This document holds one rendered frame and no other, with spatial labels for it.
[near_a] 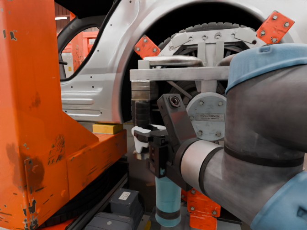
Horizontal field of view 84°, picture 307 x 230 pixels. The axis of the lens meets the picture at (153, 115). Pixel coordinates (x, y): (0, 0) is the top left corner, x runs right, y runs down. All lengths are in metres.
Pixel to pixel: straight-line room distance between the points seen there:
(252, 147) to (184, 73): 0.29
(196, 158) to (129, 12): 0.87
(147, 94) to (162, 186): 0.31
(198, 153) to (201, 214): 0.53
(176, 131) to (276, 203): 0.17
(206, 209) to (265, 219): 0.56
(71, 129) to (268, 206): 0.65
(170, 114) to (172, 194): 0.35
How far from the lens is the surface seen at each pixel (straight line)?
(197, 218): 0.78
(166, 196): 0.61
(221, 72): 0.44
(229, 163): 0.21
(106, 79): 0.98
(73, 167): 0.74
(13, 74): 0.56
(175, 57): 0.45
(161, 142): 0.32
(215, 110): 0.48
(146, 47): 0.67
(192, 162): 0.26
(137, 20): 0.96
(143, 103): 0.43
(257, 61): 0.19
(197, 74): 0.44
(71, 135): 0.74
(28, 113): 0.58
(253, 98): 0.18
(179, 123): 0.31
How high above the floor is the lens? 0.92
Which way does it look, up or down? 8 degrees down
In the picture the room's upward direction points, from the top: straight up
